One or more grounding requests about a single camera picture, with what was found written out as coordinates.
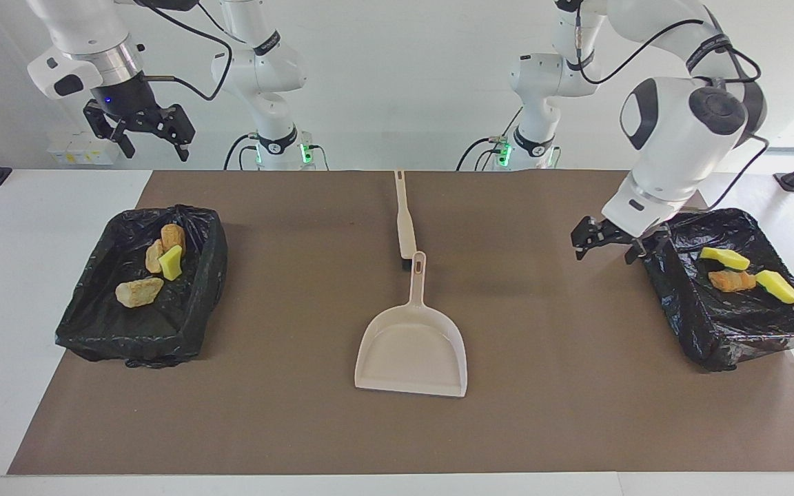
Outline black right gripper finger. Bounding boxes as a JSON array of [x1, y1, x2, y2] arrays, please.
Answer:
[[83, 100, 136, 159], [152, 105, 196, 163]]

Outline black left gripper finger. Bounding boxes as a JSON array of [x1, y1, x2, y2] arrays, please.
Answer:
[[571, 216, 608, 261], [624, 227, 671, 265]]

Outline notched yellow sponge piece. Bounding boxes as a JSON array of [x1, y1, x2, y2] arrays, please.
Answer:
[[700, 247, 751, 271]]

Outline orange striped toy croissant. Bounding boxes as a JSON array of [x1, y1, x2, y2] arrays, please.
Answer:
[[707, 269, 758, 293]]

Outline large pale toy croissant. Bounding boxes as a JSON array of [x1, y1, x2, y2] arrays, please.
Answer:
[[115, 277, 165, 309]]

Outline beige brush with black bristles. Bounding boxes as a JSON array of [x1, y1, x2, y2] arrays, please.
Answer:
[[394, 170, 417, 271]]

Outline beige plastic dustpan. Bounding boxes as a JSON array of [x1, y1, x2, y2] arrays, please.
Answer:
[[354, 251, 469, 398]]

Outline bin lined with black bag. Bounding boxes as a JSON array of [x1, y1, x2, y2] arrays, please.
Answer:
[[54, 204, 230, 369], [637, 207, 794, 373]]

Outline brown table mat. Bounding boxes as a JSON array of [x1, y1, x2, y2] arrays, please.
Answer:
[[8, 170, 794, 476]]

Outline white wall socket box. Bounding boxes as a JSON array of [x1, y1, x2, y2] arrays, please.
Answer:
[[47, 131, 121, 166]]

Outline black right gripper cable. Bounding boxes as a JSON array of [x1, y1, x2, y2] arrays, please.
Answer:
[[139, 0, 234, 102]]

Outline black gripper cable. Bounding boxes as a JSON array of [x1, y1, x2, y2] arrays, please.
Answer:
[[139, 0, 234, 102], [574, 7, 771, 213]]

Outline black right base cables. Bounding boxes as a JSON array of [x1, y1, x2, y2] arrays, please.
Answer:
[[223, 133, 330, 171]]

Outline black base cables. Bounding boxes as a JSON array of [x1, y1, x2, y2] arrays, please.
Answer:
[[223, 133, 330, 171], [456, 107, 523, 171]]

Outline black left base cables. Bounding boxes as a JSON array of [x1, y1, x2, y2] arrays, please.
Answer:
[[456, 107, 523, 171]]

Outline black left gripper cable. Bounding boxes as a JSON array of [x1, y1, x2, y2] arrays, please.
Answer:
[[574, 7, 771, 213]]

